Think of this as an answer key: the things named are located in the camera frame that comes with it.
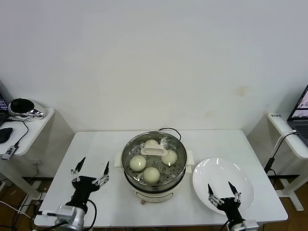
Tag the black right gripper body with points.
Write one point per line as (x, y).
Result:
(232, 208)

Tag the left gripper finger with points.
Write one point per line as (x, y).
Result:
(103, 178)
(76, 170)

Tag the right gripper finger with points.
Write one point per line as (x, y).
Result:
(235, 195)
(213, 197)

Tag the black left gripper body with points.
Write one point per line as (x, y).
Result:
(83, 188)

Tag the white steamed baozi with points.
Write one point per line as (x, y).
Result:
(137, 162)
(151, 175)
(150, 142)
(171, 157)

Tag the round glass pot lid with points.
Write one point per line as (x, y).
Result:
(154, 151)

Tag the stainless steel steamer basket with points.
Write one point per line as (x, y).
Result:
(131, 181)

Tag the stainless steel steamer pot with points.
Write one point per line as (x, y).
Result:
(156, 196)

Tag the white round plate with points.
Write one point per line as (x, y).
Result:
(216, 173)

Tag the white side table with mouse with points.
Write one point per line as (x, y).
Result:
(36, 125)

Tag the grey usb adapter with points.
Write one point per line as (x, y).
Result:
(8, 152)

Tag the black computer mouse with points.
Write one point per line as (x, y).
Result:
(5, 134)

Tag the small printed table label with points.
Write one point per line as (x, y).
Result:
(275, 115)

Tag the laptop with dark screen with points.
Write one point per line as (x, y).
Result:
(2, 108)

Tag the laptop with bright screen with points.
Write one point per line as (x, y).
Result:
(300, 108)

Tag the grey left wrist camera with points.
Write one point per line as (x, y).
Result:
(69, 211)

